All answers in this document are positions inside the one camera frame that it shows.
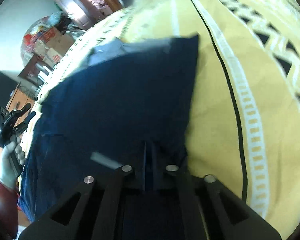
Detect wooden dresser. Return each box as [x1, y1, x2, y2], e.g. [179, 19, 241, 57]
[0, 82, 37, 156]

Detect left hand grey glove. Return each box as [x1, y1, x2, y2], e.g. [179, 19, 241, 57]
[0, 135, 26, 191]

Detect red sleeve left forearm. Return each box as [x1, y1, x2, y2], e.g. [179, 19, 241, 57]
[0, 182, 18, 239]

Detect navy blue garment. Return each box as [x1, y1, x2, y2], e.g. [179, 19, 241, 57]
[19, 36, 199, 221]

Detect stacked cardboard boxes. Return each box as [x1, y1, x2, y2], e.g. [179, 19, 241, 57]
[20, 12, 75, 67]

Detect yellow patterned bed cover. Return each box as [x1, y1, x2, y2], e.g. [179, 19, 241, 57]
[27, 0, 300, 239]

